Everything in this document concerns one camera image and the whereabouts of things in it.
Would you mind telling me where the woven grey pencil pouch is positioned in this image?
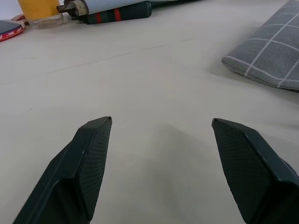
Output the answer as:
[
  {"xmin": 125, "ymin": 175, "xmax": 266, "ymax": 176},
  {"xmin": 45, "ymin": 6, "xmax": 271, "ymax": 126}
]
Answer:
[{"xmin": 221, "ymin": 0, "xmax": 299, "ymax": 91}]

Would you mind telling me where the black pen with red bands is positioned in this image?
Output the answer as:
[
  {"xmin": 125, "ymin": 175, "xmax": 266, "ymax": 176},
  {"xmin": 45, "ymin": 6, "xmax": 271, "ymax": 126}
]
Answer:
[{"xmin": 86, "ymin": 1, "xmax": 152, "ymax": 25}]

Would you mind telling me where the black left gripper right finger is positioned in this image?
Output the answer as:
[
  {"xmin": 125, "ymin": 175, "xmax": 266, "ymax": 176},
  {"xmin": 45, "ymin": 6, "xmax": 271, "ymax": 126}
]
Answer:
[{"xmin": 211, "ymin": 118, "xmax": 299, "ymax": 224}]

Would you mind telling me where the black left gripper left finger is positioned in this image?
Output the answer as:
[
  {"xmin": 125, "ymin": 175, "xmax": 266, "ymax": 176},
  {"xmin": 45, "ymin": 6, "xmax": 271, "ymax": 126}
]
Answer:
[{"xmin": 14, "ymin": 116, "xmax": 113, "ymax": 224}]

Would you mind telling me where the yellow plastic jar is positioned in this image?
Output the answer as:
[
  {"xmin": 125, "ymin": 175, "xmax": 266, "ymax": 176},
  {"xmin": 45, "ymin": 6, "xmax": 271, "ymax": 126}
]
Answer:
[{"xmin": 17, "ymin": 0, "xmax": 65, "ymax": 30}]

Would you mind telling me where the black red table tennis paddle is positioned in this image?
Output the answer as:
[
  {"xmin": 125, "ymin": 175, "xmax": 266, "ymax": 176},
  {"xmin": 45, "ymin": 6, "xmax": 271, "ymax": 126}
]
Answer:
[{"xmin": 0, "ymin": 14, "xmax": 30, "ymax": 42}]

